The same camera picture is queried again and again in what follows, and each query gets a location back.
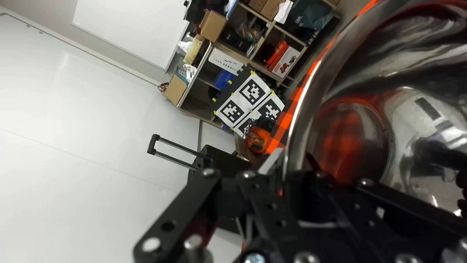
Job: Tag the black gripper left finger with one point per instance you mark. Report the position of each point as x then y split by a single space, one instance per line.
184 228

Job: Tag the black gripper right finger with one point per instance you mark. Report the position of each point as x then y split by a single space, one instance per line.
429 234

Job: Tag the silver metal bowl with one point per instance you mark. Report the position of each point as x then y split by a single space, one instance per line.
387 99

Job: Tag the black suitcase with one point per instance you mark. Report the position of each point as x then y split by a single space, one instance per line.
207 161

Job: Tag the fiducial marker cube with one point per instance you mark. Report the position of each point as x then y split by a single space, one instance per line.
247 104

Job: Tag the wooden storage shelf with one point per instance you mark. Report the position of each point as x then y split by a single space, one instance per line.
276 38

